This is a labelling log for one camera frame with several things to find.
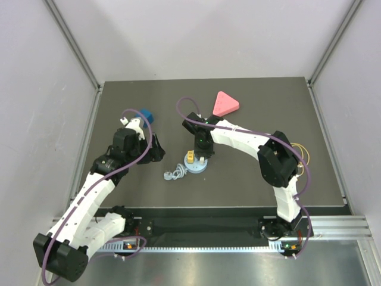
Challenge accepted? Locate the yellow plug adapter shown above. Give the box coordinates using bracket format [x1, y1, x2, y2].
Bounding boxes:
[186, 150, 195, 164]

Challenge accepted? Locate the light blue round socket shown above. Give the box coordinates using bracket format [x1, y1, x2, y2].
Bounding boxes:
[184, 156, 208, 174]

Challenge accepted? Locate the light blue socket cord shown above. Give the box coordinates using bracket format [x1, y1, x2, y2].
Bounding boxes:
[163, 163, 188, 182]

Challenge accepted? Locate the blue cube plug adapter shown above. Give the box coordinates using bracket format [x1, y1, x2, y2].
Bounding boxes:
[135, 108, 154, 128]

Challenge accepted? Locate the pink triangular power strip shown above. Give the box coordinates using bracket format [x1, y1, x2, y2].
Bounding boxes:
[213, 91, 240, 117]

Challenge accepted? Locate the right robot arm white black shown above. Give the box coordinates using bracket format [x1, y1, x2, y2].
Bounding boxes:
[182, 112, 301, 236]

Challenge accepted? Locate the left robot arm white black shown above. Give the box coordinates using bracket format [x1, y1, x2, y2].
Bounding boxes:
[33, 127, 165, 282]

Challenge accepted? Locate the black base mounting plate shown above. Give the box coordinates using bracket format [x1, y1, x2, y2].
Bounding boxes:
[95, 207, 313, 241]

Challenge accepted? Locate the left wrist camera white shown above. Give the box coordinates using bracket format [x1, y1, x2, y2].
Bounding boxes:
[120, 117, 145, 140]

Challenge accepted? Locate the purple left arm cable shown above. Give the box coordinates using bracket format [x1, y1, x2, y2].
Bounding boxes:
[40, 108, 154, 285]

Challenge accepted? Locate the yellow coiled cable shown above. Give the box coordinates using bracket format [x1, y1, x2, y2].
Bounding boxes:
[291, 142, 311, 176]

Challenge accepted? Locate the grey slotted cable duct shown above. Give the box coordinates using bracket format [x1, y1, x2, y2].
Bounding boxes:
[95, 240, 301, 253]

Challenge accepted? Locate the right aluminium frame post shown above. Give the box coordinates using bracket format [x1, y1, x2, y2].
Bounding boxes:
[307, 0, 364, 88]

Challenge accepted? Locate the aluminium frame post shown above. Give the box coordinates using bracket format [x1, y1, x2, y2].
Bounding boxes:
[307, 0, 364, 88]
[42, 0, 101, 91]

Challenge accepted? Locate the left aluminium frame post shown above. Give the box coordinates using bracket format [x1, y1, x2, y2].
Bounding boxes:
[42, 0, 101, 91]

